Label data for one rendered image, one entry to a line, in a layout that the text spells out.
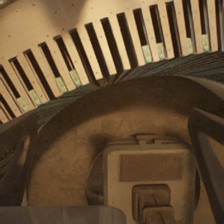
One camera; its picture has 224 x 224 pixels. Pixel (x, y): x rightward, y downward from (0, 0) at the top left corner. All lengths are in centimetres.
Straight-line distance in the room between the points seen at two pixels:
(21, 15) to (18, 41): 4
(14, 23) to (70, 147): 117
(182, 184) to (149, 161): 23
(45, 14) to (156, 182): 104
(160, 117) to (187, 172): 41
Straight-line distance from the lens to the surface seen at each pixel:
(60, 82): 31
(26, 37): 33
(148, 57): 31
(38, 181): 157
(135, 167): 115
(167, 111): 142
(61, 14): 33
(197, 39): 34
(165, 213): 106
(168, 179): 122
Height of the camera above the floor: 136
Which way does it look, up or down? 84 degrees down
